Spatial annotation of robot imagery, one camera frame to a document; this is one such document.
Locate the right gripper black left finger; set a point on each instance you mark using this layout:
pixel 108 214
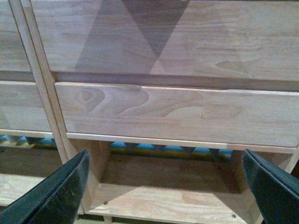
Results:
pixel 56 199

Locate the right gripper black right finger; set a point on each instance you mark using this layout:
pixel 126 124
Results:
pixel 276 191

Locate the right wooden shelf unit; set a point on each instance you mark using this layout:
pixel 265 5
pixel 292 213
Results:
pixel 174 189

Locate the wooden shelf unit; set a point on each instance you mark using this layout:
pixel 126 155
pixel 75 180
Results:
pixel 174 189
pixel 23 168

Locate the left wooden shelf unit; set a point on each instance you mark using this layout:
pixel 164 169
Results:
pixel 23 168

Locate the blue yellow foam mat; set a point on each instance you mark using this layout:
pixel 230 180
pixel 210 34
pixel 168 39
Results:
pixel 118 147

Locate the lower right wooden drawer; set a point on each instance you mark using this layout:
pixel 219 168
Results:
pixel 269 118

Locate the wooden drawer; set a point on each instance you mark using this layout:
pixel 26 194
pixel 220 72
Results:
pixel 21 107
pixel 202 38
pixel 12 53
pixel 269 118

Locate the lower left wooden drawer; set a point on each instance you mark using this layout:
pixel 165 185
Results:
pixel 21 107

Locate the upper left wooden drawer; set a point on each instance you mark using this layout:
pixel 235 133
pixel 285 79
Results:
pixel 12 53

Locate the upper right wooden drawer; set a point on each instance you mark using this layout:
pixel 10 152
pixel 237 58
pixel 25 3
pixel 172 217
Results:
pixel 202 38

